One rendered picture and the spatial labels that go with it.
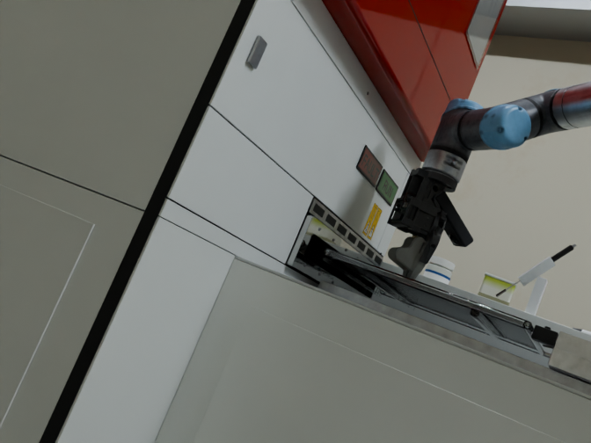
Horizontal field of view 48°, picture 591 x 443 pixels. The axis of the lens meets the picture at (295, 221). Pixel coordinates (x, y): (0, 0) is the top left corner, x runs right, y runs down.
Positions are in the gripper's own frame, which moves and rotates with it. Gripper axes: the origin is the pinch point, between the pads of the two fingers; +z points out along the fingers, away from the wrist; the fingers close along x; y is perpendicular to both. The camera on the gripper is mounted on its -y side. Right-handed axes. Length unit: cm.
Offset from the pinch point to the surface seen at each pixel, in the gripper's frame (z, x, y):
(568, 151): -95, -132, -105
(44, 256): 20, 21, 59
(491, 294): -7.3, -21.9, -29.6
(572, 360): 4.2, 28.1, -16.4
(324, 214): -4.8, -1.4, 19.8
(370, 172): -17.9, -10.9, 11.6
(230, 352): 22.4, 18.9, 30.1
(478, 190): -69, -156, -85
